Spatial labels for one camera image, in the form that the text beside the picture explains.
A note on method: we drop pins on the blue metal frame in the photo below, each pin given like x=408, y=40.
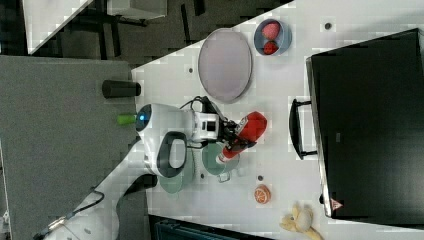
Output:
x=163, y=228

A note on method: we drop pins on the peeled banana toy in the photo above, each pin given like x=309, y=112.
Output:
x=300, y=220

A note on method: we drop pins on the black cylinder post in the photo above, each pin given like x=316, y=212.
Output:
x=120, y=89

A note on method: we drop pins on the green cup with handle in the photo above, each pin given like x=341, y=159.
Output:
x=222, y=171

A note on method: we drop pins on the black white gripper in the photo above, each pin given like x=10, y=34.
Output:
x=209, y=127

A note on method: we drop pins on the orange slice toy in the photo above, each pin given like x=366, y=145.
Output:
x=262, y=194

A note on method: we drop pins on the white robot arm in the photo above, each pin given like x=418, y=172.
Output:
x=165, y=135

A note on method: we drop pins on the red ketchup bottle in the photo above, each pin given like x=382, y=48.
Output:
x=250, y=127

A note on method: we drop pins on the green cylinder object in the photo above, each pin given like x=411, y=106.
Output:
x=126, y=119

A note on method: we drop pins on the red strawberry toy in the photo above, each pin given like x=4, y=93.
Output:
x=270, y=48

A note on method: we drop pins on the round grey plate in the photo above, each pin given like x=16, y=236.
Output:
x=225, y=65

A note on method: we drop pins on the pink strawberry toy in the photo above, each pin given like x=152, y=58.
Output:
x=271, y=30

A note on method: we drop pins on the black toaster oven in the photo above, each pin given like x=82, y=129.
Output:
x=367, y=108

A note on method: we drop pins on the blue bowl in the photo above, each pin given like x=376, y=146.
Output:
x=283, y=40

